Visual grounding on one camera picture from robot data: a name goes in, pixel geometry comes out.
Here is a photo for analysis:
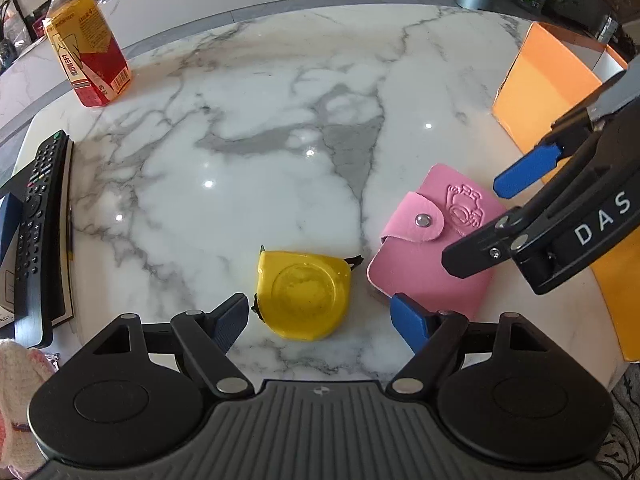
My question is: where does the yellow tape measure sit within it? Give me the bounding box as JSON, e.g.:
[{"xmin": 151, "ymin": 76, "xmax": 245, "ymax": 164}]
[{"xmin": 251, "ymin": 246, "xmax": 363, "ymax": 343}]

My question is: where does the black remote control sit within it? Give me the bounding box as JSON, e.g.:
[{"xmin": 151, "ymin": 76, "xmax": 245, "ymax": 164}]
[{"xmin": 14, "ymin": 130, "xmax": 70, "ymax": 348}]

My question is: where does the orange cardboard box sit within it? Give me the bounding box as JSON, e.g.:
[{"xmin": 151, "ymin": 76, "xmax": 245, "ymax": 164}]
[{"xmin": 491, "ymin": 21, "xmax": 640, "ymax": 363}]

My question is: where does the tea bottle with red label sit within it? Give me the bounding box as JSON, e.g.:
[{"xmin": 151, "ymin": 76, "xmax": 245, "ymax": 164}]
[{"xmin": 42, "ymin": 0, "xmax": 132, "ymax": 108}]

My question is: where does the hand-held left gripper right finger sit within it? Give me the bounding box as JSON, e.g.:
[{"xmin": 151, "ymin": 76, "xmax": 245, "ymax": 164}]
[{"xmin": 386, "ymin": 292, "xmax": 548, "ymax": 402}]

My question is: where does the pink card wallet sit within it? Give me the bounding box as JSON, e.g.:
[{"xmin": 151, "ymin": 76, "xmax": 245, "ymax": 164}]
[{"xmin": 366, "ymin": 163, "xmax": 508, "ymax": 321}]

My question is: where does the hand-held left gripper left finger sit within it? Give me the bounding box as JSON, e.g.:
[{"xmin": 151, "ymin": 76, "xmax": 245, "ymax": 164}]
[{"xmin": 90, "ymin": 292, "xmax": 256, "ymax": 402}]

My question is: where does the pink and white crochet toy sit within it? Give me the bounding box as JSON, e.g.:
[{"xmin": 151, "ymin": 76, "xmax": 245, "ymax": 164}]
[{"xmin": 0, "ymin": 339, "xmax": 56, "ymax": 480}]

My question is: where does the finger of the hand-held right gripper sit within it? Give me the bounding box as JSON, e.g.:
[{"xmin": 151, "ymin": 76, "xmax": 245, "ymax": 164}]
[
  {"xmin": 493, "ymin": 56, "xmax": 640, "ymax": 200},
  {"xmin": 441, "ymin": 127, "xmax": 626, "ymax": 279}
]

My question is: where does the floral grey cloth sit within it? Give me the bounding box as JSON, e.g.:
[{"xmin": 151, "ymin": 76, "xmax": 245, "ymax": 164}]
[{"xmin": 607, "ymin": 365, "xmax": 640, "ymax": 480}]

